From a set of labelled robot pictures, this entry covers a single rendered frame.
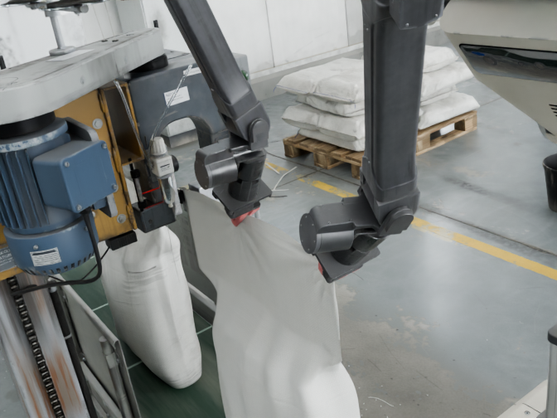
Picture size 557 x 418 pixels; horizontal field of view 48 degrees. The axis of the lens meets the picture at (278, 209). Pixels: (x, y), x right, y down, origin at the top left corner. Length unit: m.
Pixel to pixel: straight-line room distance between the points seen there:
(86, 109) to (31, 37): 2.80
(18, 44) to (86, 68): 2.93
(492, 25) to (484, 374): 1.62
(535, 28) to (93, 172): 0.73
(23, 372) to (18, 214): 0.50
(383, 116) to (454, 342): 2.00
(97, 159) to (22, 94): 0.15
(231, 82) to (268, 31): 5.33
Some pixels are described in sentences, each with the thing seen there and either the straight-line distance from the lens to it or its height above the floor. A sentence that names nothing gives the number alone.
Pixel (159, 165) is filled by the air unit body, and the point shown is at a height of 1.17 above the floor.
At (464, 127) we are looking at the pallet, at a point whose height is 0.05.
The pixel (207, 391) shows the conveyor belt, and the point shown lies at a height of 0.38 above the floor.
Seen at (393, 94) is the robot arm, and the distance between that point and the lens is 0.67.
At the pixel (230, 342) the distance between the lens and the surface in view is 1.36.
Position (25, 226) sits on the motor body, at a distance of 1.13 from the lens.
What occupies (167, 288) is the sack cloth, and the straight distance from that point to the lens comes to 1.79.
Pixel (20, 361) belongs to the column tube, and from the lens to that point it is 1.50.
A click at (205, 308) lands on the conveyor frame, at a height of 0.40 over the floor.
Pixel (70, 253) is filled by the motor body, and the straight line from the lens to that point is 1.14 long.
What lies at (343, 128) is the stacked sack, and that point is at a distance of 4.09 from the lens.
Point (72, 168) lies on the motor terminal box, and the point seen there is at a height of 1.28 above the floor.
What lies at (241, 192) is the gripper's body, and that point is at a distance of 1.17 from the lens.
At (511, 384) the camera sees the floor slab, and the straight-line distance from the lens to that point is 2.46.
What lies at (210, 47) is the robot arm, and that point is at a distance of 1.03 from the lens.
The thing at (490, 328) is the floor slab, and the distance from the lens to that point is 2.72.
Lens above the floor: 1.59
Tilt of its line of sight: 24 degrees down
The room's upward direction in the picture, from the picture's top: 8 degrees counter-clockwise
